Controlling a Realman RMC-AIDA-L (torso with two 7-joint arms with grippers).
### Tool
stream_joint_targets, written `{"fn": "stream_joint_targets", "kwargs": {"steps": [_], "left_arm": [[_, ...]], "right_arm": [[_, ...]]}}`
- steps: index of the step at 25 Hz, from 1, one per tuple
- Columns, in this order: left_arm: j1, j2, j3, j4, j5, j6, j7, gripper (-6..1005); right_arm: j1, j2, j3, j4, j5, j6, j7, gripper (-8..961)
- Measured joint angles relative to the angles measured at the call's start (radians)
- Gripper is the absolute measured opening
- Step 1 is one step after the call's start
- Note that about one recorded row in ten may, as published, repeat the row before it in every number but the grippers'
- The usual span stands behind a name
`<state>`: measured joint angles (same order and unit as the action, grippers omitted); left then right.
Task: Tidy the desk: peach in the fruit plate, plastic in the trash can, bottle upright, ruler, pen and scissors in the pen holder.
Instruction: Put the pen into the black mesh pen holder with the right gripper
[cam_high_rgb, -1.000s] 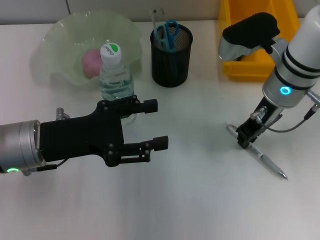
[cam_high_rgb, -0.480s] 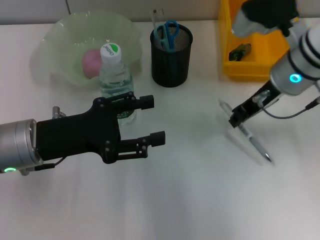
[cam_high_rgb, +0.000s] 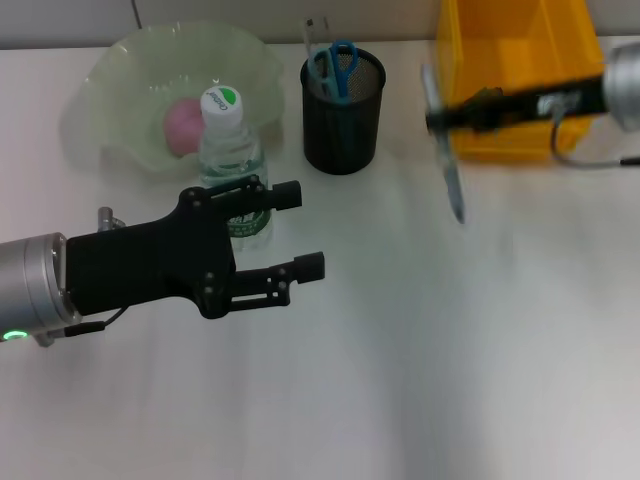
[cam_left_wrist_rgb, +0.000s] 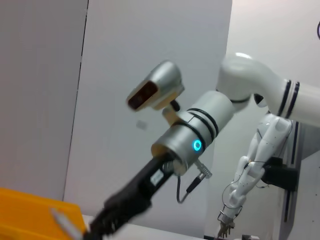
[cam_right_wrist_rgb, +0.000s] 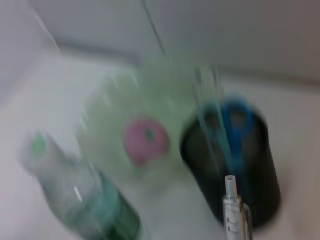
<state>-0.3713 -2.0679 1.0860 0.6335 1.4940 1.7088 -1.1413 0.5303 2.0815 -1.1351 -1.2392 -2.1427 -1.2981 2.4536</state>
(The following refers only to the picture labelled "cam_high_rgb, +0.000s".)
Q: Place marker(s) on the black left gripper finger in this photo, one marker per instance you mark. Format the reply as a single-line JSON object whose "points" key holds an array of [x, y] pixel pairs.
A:
{"points": [[310, 267]]}

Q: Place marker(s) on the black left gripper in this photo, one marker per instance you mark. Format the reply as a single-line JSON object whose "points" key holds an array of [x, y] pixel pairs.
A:
{"points": [[150, 265]]}

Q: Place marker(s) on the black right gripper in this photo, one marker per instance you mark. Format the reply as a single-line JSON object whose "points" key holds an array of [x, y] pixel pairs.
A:
{"points": [[565, 102]]}

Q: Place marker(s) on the green plastic wrapper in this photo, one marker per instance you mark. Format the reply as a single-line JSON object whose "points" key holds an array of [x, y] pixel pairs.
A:
{"points": [[487, 94]]}

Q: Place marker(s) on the grey gel pen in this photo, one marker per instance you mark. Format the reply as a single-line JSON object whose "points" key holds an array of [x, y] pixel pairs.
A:
{"points": [[452, 180]]}

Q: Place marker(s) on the clear green-label water bottle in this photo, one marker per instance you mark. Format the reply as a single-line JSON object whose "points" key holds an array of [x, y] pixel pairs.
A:
{"points": [[225, 155]]}

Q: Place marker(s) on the pink peach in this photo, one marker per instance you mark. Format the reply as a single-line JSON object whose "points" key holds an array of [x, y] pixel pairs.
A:
{"points": [[182, 127]]}

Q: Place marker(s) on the blue capped scissors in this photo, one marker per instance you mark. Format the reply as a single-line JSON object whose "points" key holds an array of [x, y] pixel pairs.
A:
{"points": [[342, 65]]}

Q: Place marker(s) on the clear plastic ruler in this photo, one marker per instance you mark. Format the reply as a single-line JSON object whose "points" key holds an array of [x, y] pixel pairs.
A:
{"points": [[312, 37]]}

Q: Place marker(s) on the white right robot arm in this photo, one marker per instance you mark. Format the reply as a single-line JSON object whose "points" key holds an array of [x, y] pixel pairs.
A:
{"points": [[625, 85]]}

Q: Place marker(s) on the black mesh pen holder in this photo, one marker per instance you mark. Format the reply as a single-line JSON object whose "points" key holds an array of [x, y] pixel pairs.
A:
{"points": [[340, 135]]}

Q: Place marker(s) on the green glass fruit plate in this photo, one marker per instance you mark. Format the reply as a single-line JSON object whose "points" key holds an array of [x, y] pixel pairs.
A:
{"points": [[125, 100]]}

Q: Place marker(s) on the yellow plastic storage bin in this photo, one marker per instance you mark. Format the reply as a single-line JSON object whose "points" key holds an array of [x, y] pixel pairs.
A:
{"points": [[520, 65]]}

